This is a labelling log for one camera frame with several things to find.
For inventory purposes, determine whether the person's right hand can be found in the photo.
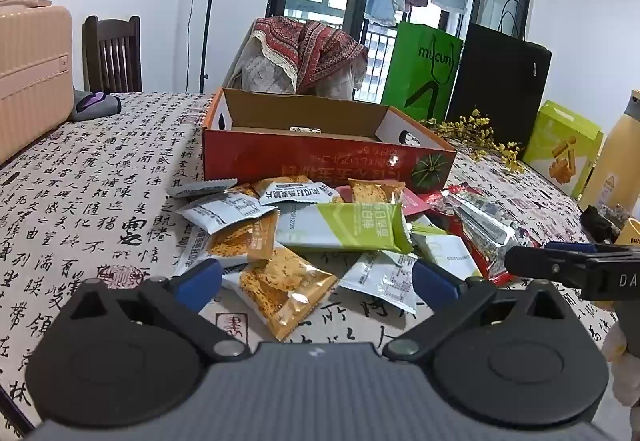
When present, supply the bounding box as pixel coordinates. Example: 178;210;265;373
601;320;640;409

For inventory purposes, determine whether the red silver snack packet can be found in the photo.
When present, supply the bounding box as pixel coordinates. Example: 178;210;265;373
420;185;483;222
450;193;521;285

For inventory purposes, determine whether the pink snack packet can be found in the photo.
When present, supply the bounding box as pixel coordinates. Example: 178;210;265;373
399;187;432;218

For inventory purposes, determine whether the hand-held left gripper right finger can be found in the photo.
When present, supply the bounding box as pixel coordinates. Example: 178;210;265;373
382;258;571;362

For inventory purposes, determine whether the purple grey cloth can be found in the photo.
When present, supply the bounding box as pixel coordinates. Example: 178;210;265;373
70;90;122;122

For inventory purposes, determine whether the red patterned cloth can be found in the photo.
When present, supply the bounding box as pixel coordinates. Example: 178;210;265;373
250;16;369;99

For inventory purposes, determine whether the green long bar packet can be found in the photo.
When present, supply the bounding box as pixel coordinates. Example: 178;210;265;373
276;202;414;255

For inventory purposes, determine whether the green snack box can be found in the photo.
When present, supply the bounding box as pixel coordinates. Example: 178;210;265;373
522;101;605;200

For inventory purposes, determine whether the chair with patterned cloth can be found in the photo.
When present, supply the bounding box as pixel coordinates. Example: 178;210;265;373
234;38;298;96

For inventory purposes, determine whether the white green snack packet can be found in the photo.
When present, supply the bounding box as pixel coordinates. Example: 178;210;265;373
411;225;484;280

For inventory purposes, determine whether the small dark object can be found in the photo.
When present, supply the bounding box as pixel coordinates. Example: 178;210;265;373
580;205;628;244

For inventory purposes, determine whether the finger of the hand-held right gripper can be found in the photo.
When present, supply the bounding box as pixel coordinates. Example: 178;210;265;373
504;245;592;283
544;242;640;259

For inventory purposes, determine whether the green shopping bag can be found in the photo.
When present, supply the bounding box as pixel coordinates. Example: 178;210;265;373
381;21;465;122

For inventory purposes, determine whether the pink suitcase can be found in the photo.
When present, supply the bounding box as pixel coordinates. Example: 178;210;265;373
0;0;75;166

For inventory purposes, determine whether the yellow flower branch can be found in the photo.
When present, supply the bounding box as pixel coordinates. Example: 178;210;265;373
425;110;526;174

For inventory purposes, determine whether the pile of cracker packets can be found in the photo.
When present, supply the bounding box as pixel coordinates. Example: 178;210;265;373
167;176;422;341

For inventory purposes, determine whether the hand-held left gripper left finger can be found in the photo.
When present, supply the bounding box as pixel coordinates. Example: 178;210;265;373
65;258;252;363

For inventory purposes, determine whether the yellow cup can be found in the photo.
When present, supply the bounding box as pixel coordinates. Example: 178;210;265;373
614;217;640;248

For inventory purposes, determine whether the white grey snack packet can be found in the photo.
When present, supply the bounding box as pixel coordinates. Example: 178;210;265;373
339;251;422;315
177;191;279;235

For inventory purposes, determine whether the orange cardboard box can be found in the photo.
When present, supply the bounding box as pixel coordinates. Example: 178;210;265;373
201;88;457;192

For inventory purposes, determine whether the dark wooden chair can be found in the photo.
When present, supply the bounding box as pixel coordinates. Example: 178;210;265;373
82;15;143;94

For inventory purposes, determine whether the black shopping bag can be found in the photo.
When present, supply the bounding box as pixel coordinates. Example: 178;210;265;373
445;0;553;162

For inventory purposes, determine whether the yellow bottle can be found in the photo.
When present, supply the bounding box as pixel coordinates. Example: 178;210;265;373
580;90;640;222

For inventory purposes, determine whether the calligraphy printed tablecloth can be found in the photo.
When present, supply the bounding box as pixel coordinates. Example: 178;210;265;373
0;91;640;441

